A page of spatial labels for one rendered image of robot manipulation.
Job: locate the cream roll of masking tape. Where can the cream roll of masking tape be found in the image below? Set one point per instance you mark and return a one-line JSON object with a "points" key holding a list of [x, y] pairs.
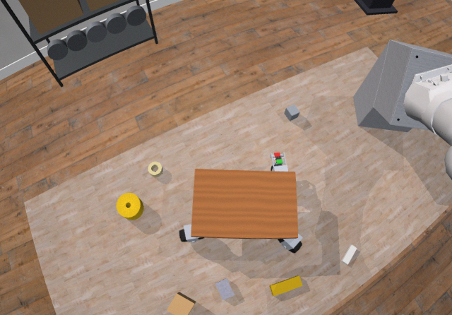
{"points": [[152, 166]]}

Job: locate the small brown cube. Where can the small brown cube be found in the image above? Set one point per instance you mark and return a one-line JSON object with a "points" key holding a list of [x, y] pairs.
{"points": [[181, 305]]}

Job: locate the yellow rectangular block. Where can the yellow rectangular block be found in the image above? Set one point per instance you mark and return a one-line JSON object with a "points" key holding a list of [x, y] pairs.
{"points": [[286, 285]]}

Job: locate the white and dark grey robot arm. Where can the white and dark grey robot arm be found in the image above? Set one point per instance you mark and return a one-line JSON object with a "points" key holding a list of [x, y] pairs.
{"points": [[430, 102]]}

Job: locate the yellow ring-shaped disc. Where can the yellow ring-shaped disc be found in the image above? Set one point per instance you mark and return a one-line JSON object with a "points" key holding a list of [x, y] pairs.
{"points": [[130, 206]]}

